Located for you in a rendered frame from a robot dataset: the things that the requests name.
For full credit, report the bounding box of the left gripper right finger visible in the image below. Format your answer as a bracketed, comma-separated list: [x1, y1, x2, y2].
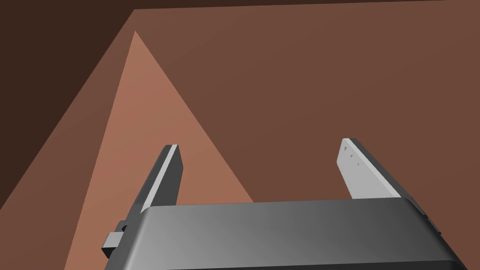
[336, 137, 413, 200]

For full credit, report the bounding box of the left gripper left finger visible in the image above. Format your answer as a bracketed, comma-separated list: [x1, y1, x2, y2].
[126, 144, 184, 226]

